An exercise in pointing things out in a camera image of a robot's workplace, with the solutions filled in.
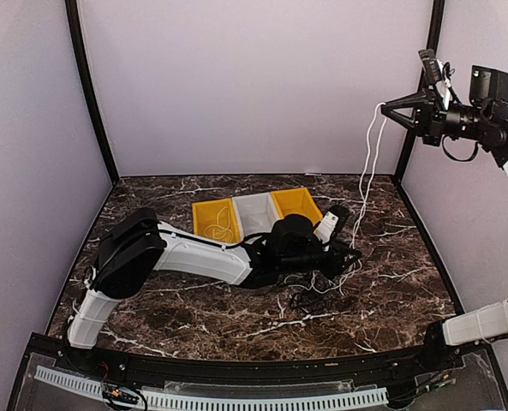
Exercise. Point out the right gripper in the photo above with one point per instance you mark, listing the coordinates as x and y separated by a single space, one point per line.
430 119

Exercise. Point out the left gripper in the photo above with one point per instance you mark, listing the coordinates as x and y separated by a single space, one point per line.
336 262

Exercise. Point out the yellow bin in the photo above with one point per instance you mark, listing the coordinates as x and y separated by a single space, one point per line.
216 220
296 201

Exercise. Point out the white bin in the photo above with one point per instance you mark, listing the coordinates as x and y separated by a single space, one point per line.
255 213

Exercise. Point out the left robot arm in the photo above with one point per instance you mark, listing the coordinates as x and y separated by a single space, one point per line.
140 244

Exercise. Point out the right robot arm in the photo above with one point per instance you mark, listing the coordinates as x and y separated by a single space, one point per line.
484 120

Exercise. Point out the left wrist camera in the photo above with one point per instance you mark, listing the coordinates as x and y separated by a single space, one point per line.
331 225

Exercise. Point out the black front rail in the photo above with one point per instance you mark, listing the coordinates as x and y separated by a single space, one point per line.
392 366

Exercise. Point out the left black frame post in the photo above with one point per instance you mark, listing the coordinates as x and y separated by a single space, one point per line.
81 61

